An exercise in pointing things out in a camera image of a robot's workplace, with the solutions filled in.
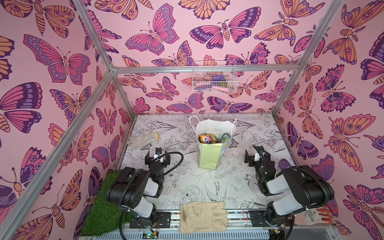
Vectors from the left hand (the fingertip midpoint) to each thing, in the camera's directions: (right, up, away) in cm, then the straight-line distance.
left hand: (157, 149), depth 89 cm
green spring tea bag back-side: (+39, +8, -5) cm, 40 cm away
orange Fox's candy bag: (+30, +7, -2) cm, 31 cm away
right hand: (+59, +1, 0) cm, 59 cm away
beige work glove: (+26, -31, -15) cm, 43 cm away
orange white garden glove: (+81, -30, -16) cm, 88 cm away
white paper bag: (+31, -1, -10) cm, 32 cm away
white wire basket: (+35, +45, +6) cm, 57 cm away
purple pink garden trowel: (+77, -9, +3) cm, 78 cm away
